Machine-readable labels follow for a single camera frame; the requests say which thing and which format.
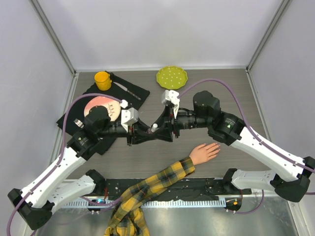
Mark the yellow plaid shirt sleeve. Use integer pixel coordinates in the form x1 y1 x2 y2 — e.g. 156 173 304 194
104 157 195 236

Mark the mannequin hand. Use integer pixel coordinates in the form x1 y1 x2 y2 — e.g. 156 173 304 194
189 143 221 165

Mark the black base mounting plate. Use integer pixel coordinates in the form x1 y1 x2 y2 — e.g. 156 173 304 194
96 178 252 201

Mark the slotted cable duct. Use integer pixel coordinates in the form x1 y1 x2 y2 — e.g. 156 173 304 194
63 198 226 208

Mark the table knife with dark handle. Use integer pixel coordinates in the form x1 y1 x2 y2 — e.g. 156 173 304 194
114 82 141 101

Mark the green polka dot dish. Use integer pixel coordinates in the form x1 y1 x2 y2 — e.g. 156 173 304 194
156 66 188 90

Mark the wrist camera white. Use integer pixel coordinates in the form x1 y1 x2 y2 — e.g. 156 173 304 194
121 107 138 132
161 90 180 118

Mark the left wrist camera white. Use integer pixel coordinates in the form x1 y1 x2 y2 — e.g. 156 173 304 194
121 107 138 132

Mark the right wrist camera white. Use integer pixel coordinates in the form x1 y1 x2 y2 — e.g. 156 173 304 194
161 90 180 118

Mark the black cloth placemat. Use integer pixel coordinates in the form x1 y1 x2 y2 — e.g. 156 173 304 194
56 72 151 156

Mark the aluminium frame rail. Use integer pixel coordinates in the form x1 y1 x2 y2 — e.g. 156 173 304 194
49 71 79 164

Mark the silver fork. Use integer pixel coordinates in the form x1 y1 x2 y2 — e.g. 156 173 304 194
74 118 84 128

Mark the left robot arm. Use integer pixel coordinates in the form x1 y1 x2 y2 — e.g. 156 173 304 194
8 106 159 231

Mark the pink and cream plate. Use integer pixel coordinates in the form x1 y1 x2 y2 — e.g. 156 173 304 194
84 96 121 121

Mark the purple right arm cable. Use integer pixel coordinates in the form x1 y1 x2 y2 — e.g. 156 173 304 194
178 78 315 214

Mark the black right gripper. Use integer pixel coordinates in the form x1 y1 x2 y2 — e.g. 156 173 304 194
150 104 211 142

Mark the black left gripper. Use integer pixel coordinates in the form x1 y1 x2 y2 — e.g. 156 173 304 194
97 117 155 146

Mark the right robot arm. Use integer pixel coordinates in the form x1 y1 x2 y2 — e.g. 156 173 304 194
148 90 315 203

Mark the yellow ceramic mug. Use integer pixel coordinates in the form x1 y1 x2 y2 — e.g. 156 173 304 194
94 71 112 91

